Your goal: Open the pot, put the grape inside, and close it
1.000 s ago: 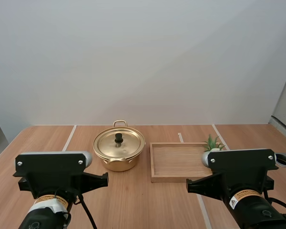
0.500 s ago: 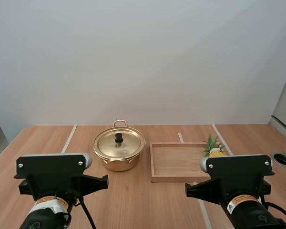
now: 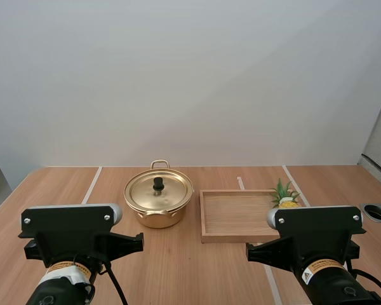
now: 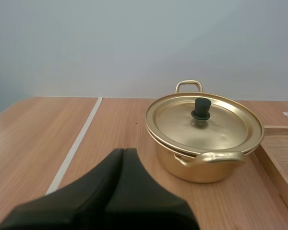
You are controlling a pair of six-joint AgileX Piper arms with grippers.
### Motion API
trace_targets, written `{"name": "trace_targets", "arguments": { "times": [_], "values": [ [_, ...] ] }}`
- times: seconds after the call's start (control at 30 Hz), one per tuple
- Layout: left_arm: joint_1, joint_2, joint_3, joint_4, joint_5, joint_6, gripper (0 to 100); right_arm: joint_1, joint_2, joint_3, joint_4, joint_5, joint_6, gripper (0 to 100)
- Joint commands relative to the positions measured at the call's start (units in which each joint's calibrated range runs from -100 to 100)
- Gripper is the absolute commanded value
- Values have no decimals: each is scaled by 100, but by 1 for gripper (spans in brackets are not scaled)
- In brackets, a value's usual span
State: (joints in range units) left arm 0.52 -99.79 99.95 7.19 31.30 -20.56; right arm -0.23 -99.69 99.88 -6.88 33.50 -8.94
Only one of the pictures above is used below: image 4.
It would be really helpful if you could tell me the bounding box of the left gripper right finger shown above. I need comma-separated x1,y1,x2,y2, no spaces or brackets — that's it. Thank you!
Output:
105,148,200,230

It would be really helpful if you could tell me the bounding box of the shallow wooden tray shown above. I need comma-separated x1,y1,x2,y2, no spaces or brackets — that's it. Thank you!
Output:
253,125,288,216

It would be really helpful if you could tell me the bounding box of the gold lid with black knob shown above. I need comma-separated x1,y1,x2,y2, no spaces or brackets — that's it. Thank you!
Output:
145,92,265,156

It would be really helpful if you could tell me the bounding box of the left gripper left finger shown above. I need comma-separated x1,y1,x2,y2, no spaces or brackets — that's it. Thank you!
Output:
0,148,125,230

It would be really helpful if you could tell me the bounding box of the gold pot with two handles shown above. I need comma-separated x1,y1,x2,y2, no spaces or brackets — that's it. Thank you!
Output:
145,80,261,184

